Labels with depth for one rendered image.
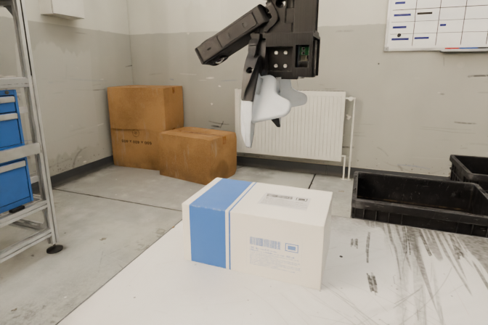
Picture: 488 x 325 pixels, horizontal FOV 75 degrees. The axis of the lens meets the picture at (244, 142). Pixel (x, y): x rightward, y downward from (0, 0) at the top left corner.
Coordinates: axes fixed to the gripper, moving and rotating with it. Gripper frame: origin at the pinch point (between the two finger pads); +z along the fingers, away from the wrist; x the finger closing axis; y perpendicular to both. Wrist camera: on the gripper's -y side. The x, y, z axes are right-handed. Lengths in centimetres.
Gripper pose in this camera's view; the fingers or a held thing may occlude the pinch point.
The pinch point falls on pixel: (261, 136)
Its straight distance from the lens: 46.0
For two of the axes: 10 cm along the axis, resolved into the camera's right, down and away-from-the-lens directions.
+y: 9.4, 0.8, -3.3
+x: 3.4, -2.1, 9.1
